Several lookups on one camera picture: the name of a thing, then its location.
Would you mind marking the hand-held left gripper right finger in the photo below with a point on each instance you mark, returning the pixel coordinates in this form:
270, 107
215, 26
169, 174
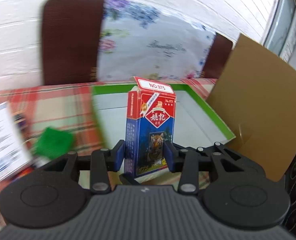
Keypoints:
168, 155

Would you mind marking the small green box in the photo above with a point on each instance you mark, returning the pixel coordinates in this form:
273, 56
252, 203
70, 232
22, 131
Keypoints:
53, 140

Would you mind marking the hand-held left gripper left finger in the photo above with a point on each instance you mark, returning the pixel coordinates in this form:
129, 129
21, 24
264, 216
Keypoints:
119, 155

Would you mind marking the red blue playing card box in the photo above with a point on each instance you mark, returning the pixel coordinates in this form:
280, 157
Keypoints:
150, 120

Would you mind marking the grey window frame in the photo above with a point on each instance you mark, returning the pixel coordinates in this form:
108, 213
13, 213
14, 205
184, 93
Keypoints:
285, 22

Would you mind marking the green cardboard box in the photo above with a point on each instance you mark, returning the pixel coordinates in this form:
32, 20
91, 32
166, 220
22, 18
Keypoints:
200, 120

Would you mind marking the plaid tablecloth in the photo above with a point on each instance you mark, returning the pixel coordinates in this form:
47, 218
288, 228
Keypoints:
58, 100

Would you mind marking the brown cardboard sheet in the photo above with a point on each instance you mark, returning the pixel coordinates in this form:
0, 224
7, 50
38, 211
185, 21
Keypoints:
262, 92

